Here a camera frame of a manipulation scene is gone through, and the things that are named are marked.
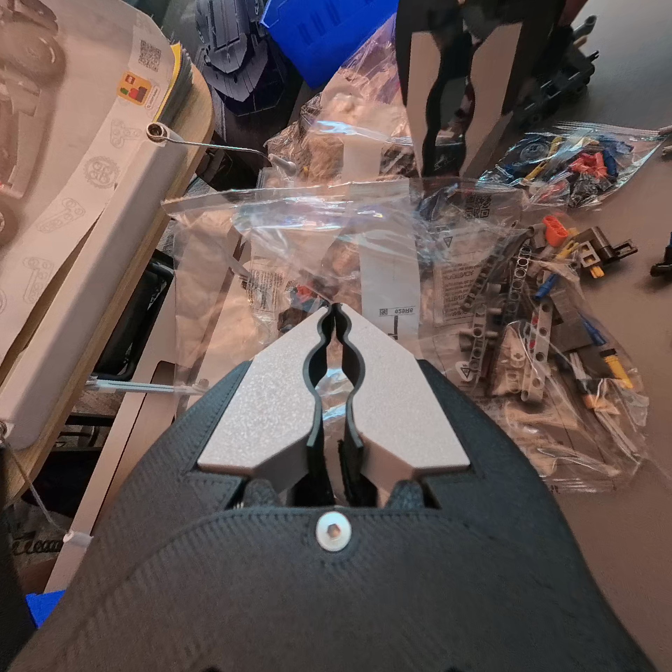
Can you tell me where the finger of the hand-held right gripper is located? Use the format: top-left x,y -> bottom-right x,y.
456,24 -> 524,177
411,29 -> 469,178

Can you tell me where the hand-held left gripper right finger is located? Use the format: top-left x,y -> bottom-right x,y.
339,303 -> 471,507

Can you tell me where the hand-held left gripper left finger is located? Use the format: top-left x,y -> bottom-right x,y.
197,304 -> 335,508

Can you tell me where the dark grey lego chassis frame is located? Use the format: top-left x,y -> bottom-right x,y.
511,15 -> 600,133

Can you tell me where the small clear bag of pins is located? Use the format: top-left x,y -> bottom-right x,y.
479,122 -> 663,212

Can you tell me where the large clear plastic bag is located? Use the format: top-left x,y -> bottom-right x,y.
160,176 -> 439,406

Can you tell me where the dark lego set box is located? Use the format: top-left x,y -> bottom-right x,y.
193,0 -> 317,191

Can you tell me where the white lego instruction booklet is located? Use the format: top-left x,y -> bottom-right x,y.
0,0 -> 183,453

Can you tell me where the blue plastic bin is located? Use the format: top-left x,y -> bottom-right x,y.
260,0 -> 401,91

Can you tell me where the clear bag of mixed pieces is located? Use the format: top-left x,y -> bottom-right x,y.
419,209 -> 650,492

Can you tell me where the grey block with yellow pins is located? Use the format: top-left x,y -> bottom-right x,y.
571,225 -> 639,280

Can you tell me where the yellow-edged booklet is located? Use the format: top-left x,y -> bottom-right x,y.
154,41 -> 198,125

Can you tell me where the blue plastic box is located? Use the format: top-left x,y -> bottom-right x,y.
25,589 -> 67,629

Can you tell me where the wire page holder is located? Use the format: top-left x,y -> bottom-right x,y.
145,121 -> 298,172
0,420 -> 93,548

